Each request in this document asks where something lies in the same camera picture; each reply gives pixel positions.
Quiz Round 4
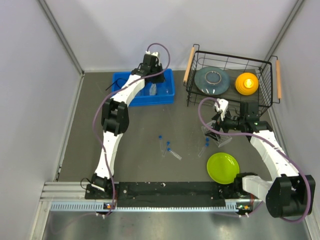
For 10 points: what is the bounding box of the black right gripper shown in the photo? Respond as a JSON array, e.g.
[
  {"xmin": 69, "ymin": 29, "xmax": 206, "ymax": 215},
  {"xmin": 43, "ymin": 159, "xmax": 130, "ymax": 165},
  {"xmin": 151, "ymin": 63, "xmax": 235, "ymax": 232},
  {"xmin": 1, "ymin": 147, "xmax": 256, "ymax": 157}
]
[{"xmin": 204, "ymin": 107, "xmax": 246, "ymax": 142}]

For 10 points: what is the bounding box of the clear plastic bag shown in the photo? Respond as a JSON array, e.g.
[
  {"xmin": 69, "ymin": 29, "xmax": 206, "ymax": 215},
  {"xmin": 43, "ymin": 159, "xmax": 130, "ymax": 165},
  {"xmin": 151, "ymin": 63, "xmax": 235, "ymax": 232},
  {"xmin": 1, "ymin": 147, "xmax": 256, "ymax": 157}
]
[{"xmin": 149, "ymin": 83, "xmax": 157, "ymax": 96}]

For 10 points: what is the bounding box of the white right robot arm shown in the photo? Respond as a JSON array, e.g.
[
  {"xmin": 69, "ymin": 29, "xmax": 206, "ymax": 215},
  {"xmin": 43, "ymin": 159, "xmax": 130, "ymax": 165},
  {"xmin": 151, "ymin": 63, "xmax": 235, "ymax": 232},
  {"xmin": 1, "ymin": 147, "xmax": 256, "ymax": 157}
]
[{"xmin": 201, "ymin": 98, "xmax": 316, "ymax": 223}]

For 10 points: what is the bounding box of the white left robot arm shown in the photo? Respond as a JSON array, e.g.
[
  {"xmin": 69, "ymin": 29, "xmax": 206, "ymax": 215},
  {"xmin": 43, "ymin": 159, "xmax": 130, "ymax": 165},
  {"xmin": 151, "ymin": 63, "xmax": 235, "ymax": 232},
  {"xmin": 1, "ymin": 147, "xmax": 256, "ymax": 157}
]
[{"xmin": 85, "ymin": 51, "xmax": 165, "ymax": 200}]

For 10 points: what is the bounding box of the clear test tube rack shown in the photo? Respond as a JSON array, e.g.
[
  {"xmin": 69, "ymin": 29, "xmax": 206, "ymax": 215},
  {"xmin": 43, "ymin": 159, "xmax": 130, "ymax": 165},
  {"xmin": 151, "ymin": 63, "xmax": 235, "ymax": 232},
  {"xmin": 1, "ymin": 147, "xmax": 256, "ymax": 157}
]
[{"xmin": 201, "ymin": 121, "xmax": 233, "ymax": 148}]

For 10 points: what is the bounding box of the blue plastic bin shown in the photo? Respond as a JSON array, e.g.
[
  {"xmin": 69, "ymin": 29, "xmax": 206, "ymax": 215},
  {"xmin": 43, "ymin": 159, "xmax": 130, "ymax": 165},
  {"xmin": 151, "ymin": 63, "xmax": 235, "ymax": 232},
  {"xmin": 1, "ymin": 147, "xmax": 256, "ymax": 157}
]
[{"xmin": 112, "ymin": 68, "xmax": 176, "ymax": 107}]

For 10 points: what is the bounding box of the lime green plate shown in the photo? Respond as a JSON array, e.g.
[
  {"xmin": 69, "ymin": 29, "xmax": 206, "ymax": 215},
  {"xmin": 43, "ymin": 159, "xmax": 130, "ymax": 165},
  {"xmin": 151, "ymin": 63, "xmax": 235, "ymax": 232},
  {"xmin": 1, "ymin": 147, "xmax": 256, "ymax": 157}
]
[{"xmin": 206, "ymin": 152, "xmax": 240, "ymax": 185}]

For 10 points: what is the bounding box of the blue-grey ceramic plate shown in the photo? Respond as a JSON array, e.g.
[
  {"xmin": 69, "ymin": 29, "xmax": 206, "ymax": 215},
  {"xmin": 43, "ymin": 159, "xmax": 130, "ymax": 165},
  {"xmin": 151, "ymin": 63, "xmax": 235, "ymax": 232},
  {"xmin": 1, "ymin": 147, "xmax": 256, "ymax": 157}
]
[{"xmin": 194, "ymin": 66, "xmax": 231, "ymax": 96}]

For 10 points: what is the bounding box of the orange collapsible funnel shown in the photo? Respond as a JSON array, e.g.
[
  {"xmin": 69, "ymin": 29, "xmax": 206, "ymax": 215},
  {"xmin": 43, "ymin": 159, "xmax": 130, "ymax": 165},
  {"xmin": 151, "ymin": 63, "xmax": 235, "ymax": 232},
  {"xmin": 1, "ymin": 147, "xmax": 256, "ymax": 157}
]
[{"xmin": 235, "ymin": 72, "xmax": 259, "ymax": 96}]

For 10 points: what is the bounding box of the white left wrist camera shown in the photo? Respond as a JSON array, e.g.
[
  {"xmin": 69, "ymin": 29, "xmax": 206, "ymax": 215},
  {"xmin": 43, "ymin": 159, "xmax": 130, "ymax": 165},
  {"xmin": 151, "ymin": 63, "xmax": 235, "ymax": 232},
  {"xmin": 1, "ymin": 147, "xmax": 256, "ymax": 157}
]
[{"xmin": 145, "ymin": 50, "xmax": 161, "ymax": 63}]

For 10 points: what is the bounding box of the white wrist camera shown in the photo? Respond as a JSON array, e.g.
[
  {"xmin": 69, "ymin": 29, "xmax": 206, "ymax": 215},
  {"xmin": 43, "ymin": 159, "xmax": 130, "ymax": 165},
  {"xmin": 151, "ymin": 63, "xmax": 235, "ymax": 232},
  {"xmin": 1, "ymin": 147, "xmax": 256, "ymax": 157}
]
[
  {"xmin": 145, "ymin": 50, "xmax": 161, "ymax": 63},
  {"xmin": 214, "ymin": 98, "xmax": 229, "ymax": 121}
]

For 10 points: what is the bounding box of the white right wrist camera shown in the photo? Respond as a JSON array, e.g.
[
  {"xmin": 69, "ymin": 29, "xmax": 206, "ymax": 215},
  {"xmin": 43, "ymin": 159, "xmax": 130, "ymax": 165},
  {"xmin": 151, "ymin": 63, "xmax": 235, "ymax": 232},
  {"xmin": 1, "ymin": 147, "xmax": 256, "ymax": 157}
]
[{"xmin": 214, "ymin": 98, "xmax": 229, "ymax": 121}]

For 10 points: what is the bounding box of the black ring stand clamp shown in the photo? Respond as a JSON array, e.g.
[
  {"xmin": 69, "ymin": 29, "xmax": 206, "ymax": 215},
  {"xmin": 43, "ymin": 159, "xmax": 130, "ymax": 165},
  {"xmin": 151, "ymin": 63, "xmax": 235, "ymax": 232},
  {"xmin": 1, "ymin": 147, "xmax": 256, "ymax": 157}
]
[{"xmin": 105, "ymin": 77, "xmax": 127, "ymax": 92}]

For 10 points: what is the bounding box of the black wire basket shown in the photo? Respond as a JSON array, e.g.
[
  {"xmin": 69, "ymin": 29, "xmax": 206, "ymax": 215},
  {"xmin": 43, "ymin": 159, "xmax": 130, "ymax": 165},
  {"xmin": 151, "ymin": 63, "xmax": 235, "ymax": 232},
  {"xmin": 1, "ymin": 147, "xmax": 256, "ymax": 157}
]
[{"xmin": 183, "ymin": 44, "xmax": 280, "ymax": 116}]

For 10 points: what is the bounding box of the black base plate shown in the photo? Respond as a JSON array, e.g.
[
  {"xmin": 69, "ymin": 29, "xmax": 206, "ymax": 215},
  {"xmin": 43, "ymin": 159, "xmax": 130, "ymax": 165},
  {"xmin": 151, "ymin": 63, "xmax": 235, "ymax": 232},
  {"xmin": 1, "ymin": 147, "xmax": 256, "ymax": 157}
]
[{"xmin": 84, "ymin": 181, "xmax": 238, "ymax": 208}]

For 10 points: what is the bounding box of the grey slotted cable duct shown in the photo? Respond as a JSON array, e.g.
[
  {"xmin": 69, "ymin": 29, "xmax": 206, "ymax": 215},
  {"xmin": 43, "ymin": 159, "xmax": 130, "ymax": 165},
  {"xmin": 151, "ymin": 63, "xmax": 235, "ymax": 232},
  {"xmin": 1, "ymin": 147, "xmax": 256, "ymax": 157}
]
[{"xmin": 50, "ymin": 200, "xmax": 252, "ymax": 213}]

